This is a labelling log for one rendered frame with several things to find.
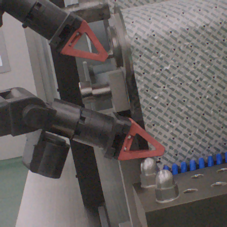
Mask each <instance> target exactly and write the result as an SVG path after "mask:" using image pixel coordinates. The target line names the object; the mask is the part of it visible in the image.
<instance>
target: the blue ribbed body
mask: <svg viewBox="0 0 227 227"><path fill-rule="evenodd" d="M224 156H225V158H224V159H223V158H222V155H221V154H220V153H218V154H217V155H216V161H215V160H214V158H213V156H211V155H210V156H208V157H207V160H208V162H207V163H205V160H204V158H202V157H201V158H199V164H198V165H197V164H196V161H195V160H193V159H192V160H191V161H190V167H188V166H187V163H186V162H182V163H181V169H179V166H178V165H177V164H173V165H172V171H170V169H169V168H168V166H164V167H163V169H166V170H168V171H170V172H171V173H172V175H175V174H179V173H183V172H188V171H192V170H197V169H201V168H205V167H209V166H213V165H218V164H222V163H226V162H227V152H225V153H224Z"/></svg>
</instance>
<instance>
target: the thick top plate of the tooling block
mask: <svg viewBox="0 0 227 227"><path fill-rule="evenodd" d="M173 177H174V180H175V183H177V185H178V190H179V194H180V198H179V199H178V200H177V201H174V202H171V203H163V204H162V203H157V202H156V192H155V188H156V187H151V188H142V187H141V182H140V183H136V184H132V187H133V192H134V197H135V204H136V208H137V213H138V217H139V220H140V223H141V225H142V227H227V162H226V163H222V164H218V165H213V166H209V167H205V168H201V169H197V170H192V171H188V172H183V173H179V174H175V175H173Z"/></svg>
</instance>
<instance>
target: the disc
mask: <svg viewBox="0 0 227 227"><path fill-rule="evenodd" d="M114 14H117V15H118V17H119V20H120V23H121V28H122V31H123V35H124V39H125V44H126V49H127V54H128V60H129V67H130V77H128V78H127V80H128V82H129V84H130V86H134V69H133V61H132V55H131V50H130V43H129V38H128V34H127V30H126V26H125V23H124V19H123V16H122V13H121V9H120V7H119V5H114Z"/></svg>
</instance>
